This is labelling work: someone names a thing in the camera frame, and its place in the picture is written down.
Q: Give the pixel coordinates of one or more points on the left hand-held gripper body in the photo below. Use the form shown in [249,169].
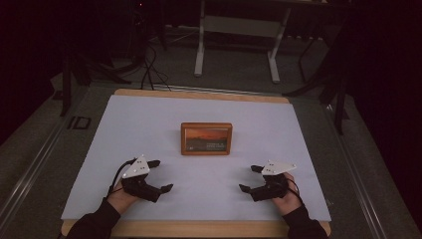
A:
[137,169]

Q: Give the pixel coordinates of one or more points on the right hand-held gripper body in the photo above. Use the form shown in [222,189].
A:
[275,167]

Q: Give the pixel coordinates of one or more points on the wooden photo frame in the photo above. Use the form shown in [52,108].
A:
[206,138]

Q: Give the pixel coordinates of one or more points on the person's left hand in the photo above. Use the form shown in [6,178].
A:
[121,200]

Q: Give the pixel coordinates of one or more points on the person's right hand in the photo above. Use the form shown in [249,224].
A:
[290,200]

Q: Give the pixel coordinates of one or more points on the white table mat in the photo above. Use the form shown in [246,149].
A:
[185,109]

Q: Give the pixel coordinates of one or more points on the black metal stand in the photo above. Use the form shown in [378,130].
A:
[339,109]
[66,86]

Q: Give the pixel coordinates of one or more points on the metal floor strip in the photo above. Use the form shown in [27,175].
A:
[215,89]

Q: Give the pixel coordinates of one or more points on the metal floor rail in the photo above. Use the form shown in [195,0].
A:
[30,176]
[358,179]

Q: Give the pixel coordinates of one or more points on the white metal desk frame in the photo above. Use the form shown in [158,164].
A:
[199,49]

